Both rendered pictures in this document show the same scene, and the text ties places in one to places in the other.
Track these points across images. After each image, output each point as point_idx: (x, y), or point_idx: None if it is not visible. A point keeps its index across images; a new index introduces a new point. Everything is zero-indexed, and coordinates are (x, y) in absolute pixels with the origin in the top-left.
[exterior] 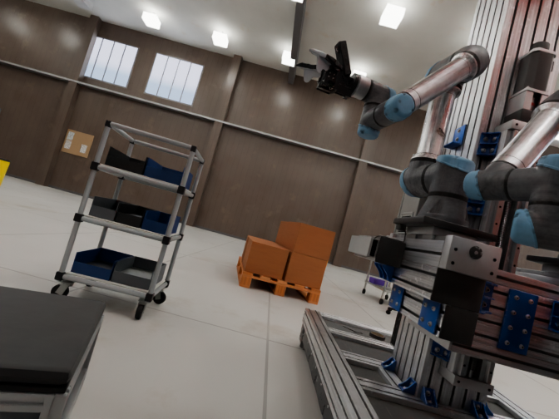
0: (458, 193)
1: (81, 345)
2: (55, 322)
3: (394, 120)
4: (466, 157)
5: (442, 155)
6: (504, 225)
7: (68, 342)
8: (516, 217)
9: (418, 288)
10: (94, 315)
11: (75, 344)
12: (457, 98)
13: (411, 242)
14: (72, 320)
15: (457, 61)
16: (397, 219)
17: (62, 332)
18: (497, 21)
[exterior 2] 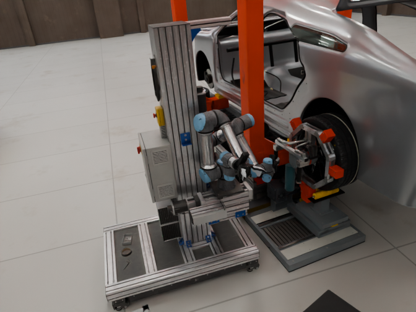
0: None
1: (319, 297)
2: (320, 311)
3: None
4: (197, 148)
5: None
6: None
7: (322, 299)
8: (270, 177)
9: (240, 209)
10: (304, 311)
11: (321, 298)
12: (169, 113)
13: (226, 199)
14: (314, 311)
15: (232, 128)
16: (221, 195)
17: (321, 304)
18: (188, 74)
